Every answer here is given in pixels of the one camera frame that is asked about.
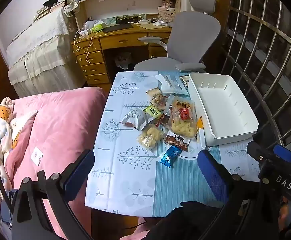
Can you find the white plastic storage bin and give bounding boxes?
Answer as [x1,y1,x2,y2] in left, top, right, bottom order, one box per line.
[188,73,259,146]

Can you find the brown red snack packet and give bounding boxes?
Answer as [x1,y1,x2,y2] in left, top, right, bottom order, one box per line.
[164,131,190,152]

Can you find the blue foil snack packet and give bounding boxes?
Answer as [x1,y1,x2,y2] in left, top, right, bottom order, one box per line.
[157,146,182,168]

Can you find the orange white snack stick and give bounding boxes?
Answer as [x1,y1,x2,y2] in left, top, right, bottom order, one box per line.
[196,117,206,150]

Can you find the orange label clear snack bag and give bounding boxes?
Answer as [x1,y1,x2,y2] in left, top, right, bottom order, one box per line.
[167,94,197,139]

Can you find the dark red small packet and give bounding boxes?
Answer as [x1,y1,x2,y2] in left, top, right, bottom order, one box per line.
[155,114,169,127]

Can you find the clear bag yellow puffs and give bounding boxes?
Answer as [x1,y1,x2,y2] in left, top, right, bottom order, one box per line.
[137,124,165,150]

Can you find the white silver snack pouch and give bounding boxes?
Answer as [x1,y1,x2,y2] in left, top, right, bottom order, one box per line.
[120,108,148,131]

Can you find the green small snack packet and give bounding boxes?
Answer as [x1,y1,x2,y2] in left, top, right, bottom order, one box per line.
[143,105,162,119]

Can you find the brown cracker packet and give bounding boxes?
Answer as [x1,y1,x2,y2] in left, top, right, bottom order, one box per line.
[146,87,167,111]

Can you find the clear white large bag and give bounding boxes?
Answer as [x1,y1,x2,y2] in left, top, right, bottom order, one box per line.
[154,74,189,96]

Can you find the red white small packet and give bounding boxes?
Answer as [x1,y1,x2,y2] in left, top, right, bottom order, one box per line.
[180,75,189,87]

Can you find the blue white patterned tablecloth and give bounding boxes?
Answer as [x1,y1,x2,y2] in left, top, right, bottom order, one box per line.
[85,71,259,217]

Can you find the pink quilt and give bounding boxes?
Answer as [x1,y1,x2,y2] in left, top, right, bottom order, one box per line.
[0,87,106,239]

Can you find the cartoon print blanket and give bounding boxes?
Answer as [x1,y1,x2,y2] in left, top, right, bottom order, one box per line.
[0,97,14,191]

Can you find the metal window railing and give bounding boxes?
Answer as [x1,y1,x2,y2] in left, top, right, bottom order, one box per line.
[221,0,291,150]

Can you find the white lace covered furniture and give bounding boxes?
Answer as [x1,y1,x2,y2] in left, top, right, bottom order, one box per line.
[7,8,86,98]

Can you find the grey office chair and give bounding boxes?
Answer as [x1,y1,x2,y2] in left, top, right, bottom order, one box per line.
[133,0,221,73]

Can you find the wooden desk with drawers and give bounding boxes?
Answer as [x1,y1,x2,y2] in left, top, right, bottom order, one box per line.
[72,24,171,86]

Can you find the black keyboard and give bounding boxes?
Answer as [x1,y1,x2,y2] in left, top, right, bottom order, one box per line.
[103,23,133,34]

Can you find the green tissue pack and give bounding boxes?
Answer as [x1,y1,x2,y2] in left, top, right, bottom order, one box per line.
[92,21,106,33]

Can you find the doll figure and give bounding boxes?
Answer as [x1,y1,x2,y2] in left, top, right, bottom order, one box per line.
[157,0,176,23]

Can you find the white charging cable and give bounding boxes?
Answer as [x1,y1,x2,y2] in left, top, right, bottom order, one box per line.
[72,28,104,65]

